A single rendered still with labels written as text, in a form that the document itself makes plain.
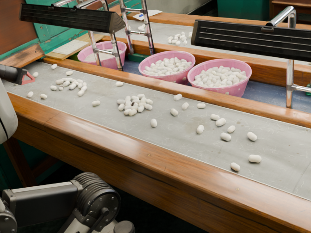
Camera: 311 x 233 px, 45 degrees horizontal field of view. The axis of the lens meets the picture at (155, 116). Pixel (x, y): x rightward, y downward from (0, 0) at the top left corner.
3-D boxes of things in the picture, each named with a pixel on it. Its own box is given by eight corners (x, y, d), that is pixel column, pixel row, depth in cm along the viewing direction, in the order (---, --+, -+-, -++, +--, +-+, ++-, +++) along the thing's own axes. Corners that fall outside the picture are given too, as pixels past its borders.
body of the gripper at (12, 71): (13, 66, 158) (-3, 62, 152) (26, 70, 152) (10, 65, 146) (9, 81, 158) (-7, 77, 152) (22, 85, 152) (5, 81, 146)
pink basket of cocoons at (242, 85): (233, 114, 146) (231, 93, 141) (177, 100, 162) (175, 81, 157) (263, 83, 162) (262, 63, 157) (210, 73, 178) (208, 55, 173)
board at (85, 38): (61, 60, 199) (61, 58, 198) (45, 56, 208) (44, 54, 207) (105, 37, 219) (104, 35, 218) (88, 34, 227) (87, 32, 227)
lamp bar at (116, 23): (112, 34, 138) (108, 15, 134) (19, 21, 175) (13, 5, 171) (127, 26, 142) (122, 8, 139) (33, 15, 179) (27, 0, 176)
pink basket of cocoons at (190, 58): (190, 95, 164) (187, 76, 159) (134, 94, 173) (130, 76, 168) (202, 67, 185) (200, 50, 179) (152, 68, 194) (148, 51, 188)
